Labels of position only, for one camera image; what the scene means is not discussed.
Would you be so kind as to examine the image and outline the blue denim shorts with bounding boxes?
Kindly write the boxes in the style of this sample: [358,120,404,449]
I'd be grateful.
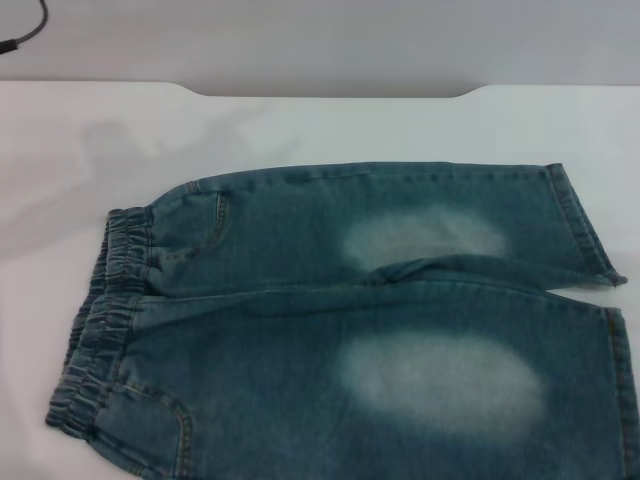
[45,160,630,480]

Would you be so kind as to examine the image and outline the black cable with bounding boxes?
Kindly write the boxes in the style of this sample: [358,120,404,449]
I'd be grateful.
[0,0,50,55]

